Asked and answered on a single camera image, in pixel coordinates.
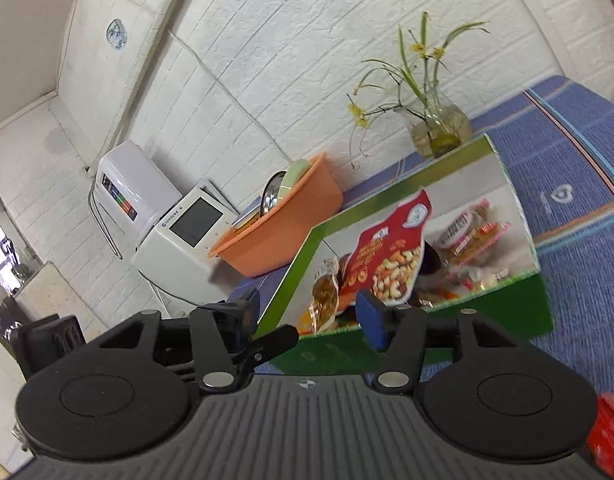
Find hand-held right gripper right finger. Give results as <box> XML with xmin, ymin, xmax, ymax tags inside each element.
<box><xmin>356</xmin><ymin>291</ymin><xmax>530</xmax><ymax>391</ymax></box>

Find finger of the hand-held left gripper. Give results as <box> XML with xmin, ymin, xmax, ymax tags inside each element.
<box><xmin>232</xmin><ymin>324</ymin><xmax>299</xmax><ymax>376</ymax></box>

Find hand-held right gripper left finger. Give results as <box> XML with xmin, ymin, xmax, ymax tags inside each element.
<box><xmin>98</xmin><ymin>291</ymin><xmax>262</xmax><ymax>392</ymax></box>

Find red cashew nut packet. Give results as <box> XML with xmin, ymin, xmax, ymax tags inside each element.
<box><xmin>337</xmin><ymin>189</ymin><xmax>433</xmax><ymax>311</ymax></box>

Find green cardboard box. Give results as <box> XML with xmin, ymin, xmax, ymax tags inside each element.
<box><xmin>252</xmin><ymin>134</ymin><xmax>555</xmax><ymax>376</ymax></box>

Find clear packet of yellow snack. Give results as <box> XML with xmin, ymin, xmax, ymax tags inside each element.
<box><xmin>309</xmin><ymin>255</ymin><xmax>343</xmax><ymax>333</ymax></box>

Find book in basin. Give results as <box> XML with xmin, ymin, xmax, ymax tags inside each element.
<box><xmin>232</xmin><ymin>210</ymin><xmax>263</xmax><ymax>233</ymax></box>

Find orange plastic basin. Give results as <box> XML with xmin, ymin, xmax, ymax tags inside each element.
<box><xmin>208</xmin><ymin>152</ymin><xmax>344</xmax><ymax>277</ymax></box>

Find white appliance with screen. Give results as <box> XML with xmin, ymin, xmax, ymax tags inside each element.
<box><xmin>132</xmin><ymin>186</ymin><xmax>248</xmax><ymax>311</ymax></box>

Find pink packet of brown cakes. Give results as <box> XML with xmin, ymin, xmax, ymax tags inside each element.
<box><xmin>434</xmin><ymin>199</ymin><xmax>512</xmax><ymax>281</ymax></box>

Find metal pot lid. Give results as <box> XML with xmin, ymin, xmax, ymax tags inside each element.
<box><xmin>259</xmin><ymin>170</ymin><xmax>288</xmax><ymax>218</ymax></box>

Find pale green plate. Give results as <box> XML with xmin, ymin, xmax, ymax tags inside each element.
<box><xmin>279</xmin><ymin>159</ymin><xmax>310</xmax><ymax>201</ymax></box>

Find tall white appliance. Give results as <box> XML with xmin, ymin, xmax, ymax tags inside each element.
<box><xmin>92</xmin><ymin>141</ymin><xmax>183</xmax><ymax>243</ymax></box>

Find blue striped tablecloth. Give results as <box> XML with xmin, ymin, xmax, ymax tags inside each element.
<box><xmin>227</xmin><ymin>75</ymin><xmax>614</xmax><ymax>480</ymax></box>

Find red gold printed bag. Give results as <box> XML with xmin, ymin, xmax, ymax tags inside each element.
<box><xmin>586</xmin><ymin>392</ymin><xmax>614</xmax><ymax>480</ymax></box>

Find glass vase with flowers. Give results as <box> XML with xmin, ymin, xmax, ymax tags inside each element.
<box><xmin>347</xmin><ymin>10</ymin><xmax>490</xmax><ymax>171</ymax></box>

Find round wall clock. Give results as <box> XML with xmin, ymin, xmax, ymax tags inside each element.
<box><xmin>106</xmin><ymin>19</ymin><xmax>127</xmax><ymax>51</ymax></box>

